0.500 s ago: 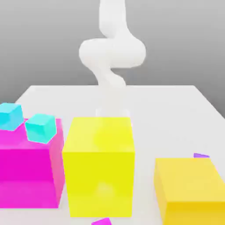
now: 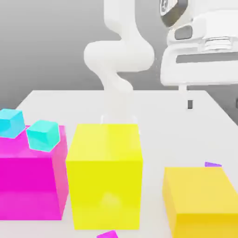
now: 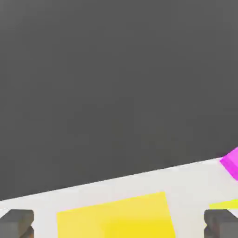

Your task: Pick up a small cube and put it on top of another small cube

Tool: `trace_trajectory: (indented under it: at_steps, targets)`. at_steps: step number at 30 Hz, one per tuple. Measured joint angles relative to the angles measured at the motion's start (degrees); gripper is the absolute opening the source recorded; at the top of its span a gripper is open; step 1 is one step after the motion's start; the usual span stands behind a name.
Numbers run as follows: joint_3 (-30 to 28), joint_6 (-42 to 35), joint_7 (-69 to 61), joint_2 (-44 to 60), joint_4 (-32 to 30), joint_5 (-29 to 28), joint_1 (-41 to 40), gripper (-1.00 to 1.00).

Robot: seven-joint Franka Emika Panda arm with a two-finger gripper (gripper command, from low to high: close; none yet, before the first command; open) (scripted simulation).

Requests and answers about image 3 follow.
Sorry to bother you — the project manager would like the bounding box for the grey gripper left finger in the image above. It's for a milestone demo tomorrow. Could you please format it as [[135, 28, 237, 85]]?
[[0, 208, 35, 238]]

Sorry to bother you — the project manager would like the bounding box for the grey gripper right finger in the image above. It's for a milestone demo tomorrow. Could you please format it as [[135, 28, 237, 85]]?
[[204, 209, 238, 238]]

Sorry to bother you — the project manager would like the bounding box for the small lime cube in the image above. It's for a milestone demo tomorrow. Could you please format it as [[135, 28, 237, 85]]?
[[209, 199, 238, 211]]

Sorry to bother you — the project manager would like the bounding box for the large magenta box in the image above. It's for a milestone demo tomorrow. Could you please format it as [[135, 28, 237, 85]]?
[[219, 146, 238, 182]]

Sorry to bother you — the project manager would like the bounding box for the large yellow box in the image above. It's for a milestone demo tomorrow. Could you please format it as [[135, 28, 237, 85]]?
[[56, 191, 177, 238]]

